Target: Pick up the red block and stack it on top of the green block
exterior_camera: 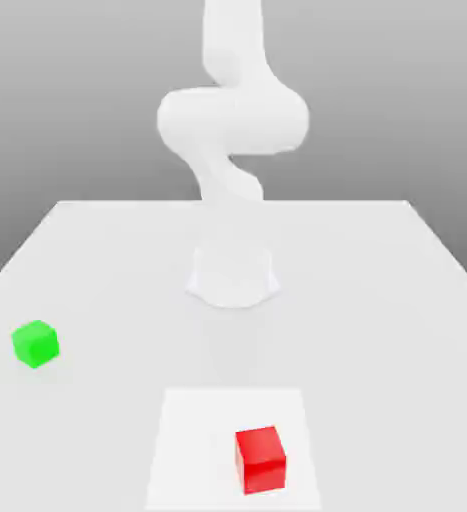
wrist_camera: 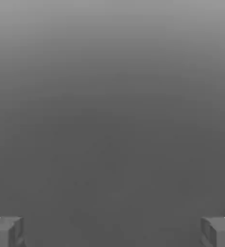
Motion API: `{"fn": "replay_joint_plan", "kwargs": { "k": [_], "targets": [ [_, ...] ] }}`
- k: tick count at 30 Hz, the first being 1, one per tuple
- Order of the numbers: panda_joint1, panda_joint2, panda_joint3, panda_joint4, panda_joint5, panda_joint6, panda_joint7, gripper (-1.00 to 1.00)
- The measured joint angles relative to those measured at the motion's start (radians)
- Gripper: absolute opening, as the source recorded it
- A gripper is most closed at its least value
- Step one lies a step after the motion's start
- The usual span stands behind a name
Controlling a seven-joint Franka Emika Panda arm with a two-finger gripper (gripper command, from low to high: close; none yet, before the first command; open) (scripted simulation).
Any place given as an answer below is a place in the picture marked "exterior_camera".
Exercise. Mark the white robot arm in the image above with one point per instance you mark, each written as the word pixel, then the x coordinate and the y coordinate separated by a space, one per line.
pixel 233 120

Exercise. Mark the small red cube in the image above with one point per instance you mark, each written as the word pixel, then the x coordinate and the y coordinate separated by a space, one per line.
pixel 260 460

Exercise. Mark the small green cube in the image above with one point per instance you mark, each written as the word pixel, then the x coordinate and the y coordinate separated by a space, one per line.
pixel 35 344

